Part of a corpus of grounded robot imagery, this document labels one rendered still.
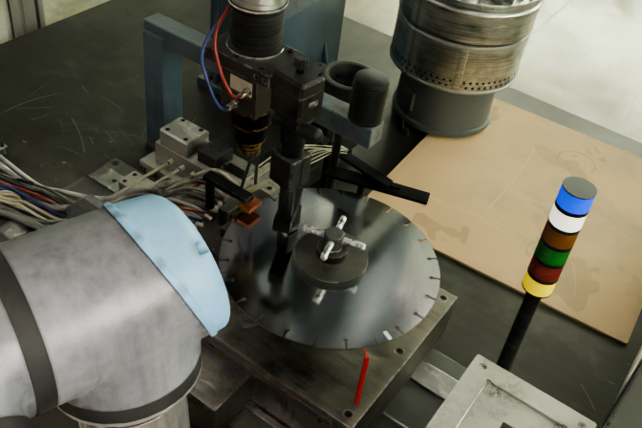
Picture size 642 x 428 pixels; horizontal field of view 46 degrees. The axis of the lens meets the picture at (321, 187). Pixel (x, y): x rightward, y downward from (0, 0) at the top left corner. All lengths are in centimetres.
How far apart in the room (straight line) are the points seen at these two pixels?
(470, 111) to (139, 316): 132
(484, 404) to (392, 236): 29
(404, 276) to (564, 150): 82
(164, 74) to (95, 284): 104
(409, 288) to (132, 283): 66
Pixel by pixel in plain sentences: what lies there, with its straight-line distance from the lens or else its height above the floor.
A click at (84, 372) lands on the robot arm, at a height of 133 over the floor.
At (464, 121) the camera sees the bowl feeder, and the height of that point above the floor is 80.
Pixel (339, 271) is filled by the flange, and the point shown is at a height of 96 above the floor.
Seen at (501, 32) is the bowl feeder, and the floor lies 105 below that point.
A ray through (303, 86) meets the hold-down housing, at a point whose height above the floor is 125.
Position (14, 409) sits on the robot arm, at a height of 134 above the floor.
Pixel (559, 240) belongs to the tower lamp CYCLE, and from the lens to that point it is 107.
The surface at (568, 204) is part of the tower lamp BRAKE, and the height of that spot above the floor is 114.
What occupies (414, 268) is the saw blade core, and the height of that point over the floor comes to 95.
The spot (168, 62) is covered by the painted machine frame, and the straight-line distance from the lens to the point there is 151.
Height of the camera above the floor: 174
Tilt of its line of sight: 39 degrees down
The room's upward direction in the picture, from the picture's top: 8 degrees clockwise
